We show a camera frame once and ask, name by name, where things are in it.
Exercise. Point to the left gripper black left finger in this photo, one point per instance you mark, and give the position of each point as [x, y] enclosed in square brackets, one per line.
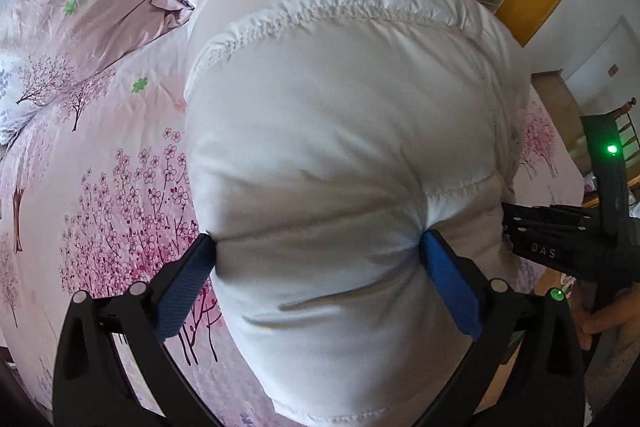
[90, 385]

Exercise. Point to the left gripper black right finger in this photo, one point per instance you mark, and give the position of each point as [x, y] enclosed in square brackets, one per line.
[524, 366]

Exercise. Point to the white puffer down jacket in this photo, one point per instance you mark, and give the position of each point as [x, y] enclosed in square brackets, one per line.
[323, 138]

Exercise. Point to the person's right hand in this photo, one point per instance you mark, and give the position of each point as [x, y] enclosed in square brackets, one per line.
[587, 324]

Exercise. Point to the pink floral bed sheet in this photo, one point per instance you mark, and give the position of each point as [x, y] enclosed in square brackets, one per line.
[95, 196]

